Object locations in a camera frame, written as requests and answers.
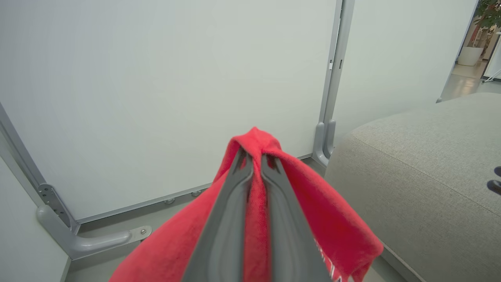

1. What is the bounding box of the red towel cloth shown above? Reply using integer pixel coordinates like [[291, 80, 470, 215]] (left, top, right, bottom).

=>
[[109, 126, 384, 282]]

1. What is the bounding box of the green potted plant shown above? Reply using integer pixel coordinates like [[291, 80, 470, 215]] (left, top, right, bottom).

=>
[[473, 0, 501, 30]]

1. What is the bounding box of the large white partition panel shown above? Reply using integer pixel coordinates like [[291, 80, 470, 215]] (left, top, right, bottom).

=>
[[0, 0, 338, 224]]

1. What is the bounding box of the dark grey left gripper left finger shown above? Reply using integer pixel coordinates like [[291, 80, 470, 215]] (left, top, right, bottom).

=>
[[182, 148, 255, 282]]

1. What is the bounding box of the white plant pot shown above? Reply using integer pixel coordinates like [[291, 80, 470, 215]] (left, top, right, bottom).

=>
[[457, 46, 484, 67]]

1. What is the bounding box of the white stand furniture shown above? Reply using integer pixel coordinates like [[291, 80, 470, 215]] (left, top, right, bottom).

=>
[[481, 31, 501, 83]]

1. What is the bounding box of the grey fabric sofa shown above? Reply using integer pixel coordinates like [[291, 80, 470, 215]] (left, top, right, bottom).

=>
[[324, 92, 501, 282]]

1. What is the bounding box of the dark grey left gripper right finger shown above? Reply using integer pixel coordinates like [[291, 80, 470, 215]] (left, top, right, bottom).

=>
[[260, 154, 332, 282]]

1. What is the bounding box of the grey partition post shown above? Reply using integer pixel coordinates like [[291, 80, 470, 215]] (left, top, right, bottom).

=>
[[319, 0, 355, 126], [0, 103, 81, 235]]

